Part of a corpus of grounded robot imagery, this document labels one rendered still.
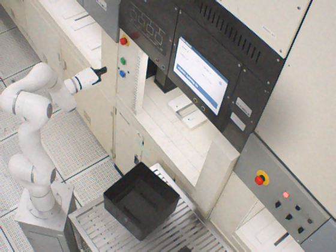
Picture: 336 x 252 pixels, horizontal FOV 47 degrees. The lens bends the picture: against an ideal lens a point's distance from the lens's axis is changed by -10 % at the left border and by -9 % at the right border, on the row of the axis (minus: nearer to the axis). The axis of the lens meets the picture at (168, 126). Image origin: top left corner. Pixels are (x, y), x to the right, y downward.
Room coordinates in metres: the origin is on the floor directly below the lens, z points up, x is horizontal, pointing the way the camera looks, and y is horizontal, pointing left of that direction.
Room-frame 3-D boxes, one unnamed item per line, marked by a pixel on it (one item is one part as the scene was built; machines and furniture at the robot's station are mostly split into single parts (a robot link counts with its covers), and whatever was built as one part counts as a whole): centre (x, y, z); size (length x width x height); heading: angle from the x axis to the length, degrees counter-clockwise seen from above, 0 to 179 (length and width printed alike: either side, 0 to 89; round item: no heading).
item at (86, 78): (1.32, 0.46, 1.20); 0.11 x 0.10 x 0.07; 137
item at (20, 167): (0.80, 0.60, 1.07); 0.19 x 0.12 x 0.24; 87
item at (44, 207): (0.80, 0.57, 0.85); 0.19 x 0.19 x 0.18
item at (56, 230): (0.80, 0.57, 0.38); 0.28 x 0.28 x 0.76; 2
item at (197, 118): (1.52, -0.11, 0.89); 0.22 x 0.21 x 0.04; 137
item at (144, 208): (0.90, 0.06, 0.85); 0.28 x 0.28 x 0.17; 57
